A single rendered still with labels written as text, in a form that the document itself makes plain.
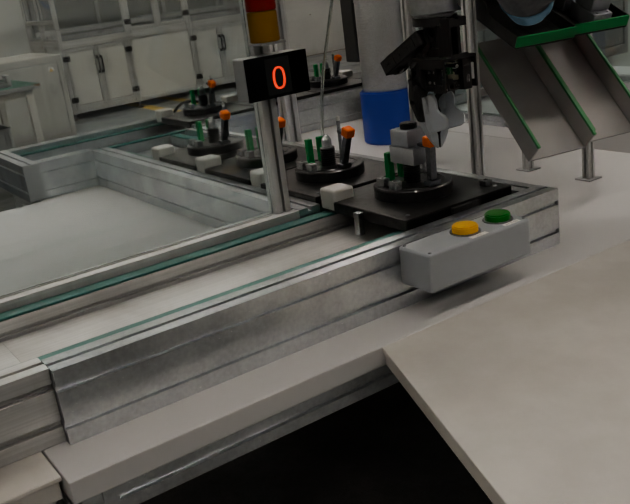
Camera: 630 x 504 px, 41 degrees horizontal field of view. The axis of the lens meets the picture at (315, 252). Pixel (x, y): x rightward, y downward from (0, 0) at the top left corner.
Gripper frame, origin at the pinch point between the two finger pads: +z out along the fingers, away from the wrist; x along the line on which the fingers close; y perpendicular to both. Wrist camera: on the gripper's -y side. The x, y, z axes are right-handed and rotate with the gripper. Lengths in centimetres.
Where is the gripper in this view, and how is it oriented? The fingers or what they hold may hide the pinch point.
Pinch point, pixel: (435, 139)
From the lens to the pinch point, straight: 143.2
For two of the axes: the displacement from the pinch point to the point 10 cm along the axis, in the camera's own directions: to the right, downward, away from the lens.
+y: 5.7, 2.0, -8.0
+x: 8.1, -2.8, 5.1
